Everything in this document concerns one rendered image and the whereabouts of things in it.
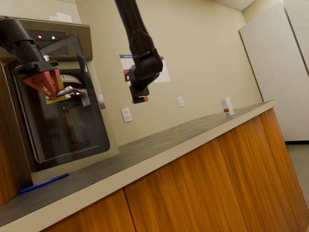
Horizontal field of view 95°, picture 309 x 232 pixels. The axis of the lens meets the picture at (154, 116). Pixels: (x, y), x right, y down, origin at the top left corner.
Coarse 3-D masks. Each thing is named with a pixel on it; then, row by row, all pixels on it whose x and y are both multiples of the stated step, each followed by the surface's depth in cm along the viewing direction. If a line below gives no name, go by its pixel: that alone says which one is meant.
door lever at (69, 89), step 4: (64, 88) 41; (68, 88) 41; (72, 88) 42; (80, 88) 46; (56, 92) 42; (60, 92) 41; (64, 92) 41; (68, 92) 41; (76, 92) 44; (80, 92) 45; (56, 96) 42; (60, 96) 43
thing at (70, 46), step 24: (48, 48) 48; (72, 48) 46; (72, 72) 46; (24, 96) 49; (72, 96) 46; (24, 120) 49; (48, 120) 48; (72, 120) 46; (96, 120) 45; (48, 144) 48; (72, 144) 46; (96, 144) 45; (48, 168) 48
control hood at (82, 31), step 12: (24, 24) 49; (36, 24) 50; (48, 24) 52; (60, 24) 54; (72, 24) 56; (84, 24) 58; (84, 36) 60; (0, 48) 49; (84, 48) 63; (0, 60) 51; (12, 60) 53
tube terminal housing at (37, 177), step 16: (0, 0) 55; (16, 0) 58; (32, 0) 61; (48, 0) 64; (32, 16) 60; (96, 80) 68; (96, 96) 69; (112, 128) 67; (112, 144) 66; (80, 160) 58; (96, 160) 61; (32, 176) 50; (48, 176) 52
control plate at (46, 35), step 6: (30, 30) 50; (36, 30) 51; (36, 36) 52; (42, 36) 53; (48, 36) 54; (54, 36) 55; (60, 36) 56; (36, 42) 53; (42, 42) 54; (48, 42) 55; (12, 54) 51
